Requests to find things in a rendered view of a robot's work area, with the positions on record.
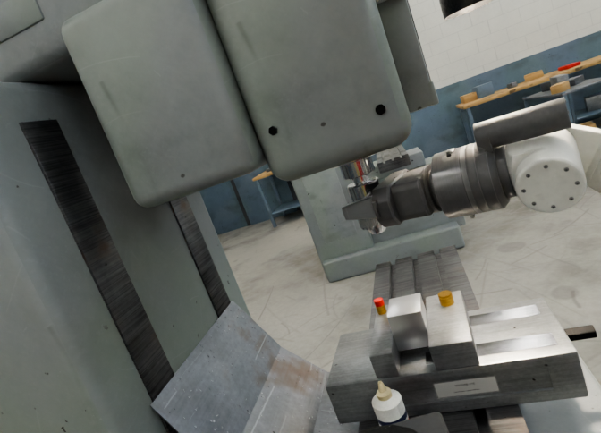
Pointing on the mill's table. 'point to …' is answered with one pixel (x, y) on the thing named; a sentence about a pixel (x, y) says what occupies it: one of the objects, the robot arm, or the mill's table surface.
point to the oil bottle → (388, 406)
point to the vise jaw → (450, 334)
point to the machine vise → (354, 410)
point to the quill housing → (311, 71)
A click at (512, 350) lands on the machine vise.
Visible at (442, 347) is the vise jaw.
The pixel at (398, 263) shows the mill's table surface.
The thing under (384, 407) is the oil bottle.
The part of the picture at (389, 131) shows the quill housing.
